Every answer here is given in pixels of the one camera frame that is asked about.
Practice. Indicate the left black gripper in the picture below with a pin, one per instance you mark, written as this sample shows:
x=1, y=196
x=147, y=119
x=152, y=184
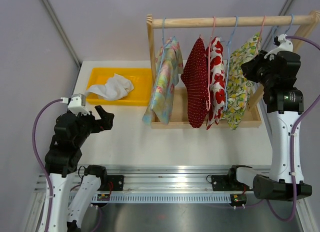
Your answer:
x=106, y=122

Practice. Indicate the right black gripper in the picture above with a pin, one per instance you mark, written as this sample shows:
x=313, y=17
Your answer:
x=249, y=68

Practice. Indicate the lemon print skirt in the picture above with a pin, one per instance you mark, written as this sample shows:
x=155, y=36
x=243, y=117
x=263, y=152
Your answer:
x=239, y=88

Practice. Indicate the white skirt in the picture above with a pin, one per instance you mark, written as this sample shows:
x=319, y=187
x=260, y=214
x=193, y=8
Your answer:
x=115, y=88

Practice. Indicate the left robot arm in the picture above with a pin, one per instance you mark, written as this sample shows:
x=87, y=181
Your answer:
x=61, y=162

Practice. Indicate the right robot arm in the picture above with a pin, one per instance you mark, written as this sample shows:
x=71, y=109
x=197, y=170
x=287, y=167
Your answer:
x=285, y=105

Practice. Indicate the yellow plastic tray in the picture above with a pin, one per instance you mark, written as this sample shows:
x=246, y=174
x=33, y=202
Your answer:
x=141, y=79

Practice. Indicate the red poppy print garment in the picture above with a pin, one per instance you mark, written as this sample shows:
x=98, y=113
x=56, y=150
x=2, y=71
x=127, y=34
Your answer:
x=218, y=84

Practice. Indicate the red polka dot garment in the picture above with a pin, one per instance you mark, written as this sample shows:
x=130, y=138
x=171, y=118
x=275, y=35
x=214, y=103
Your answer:
x=195, y=79

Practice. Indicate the pastel floral garment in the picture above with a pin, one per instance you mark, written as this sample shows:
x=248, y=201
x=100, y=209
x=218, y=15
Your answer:
x=169, y=64

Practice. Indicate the aluminium rail frame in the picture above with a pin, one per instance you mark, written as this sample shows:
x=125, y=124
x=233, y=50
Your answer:
x=181, y=198

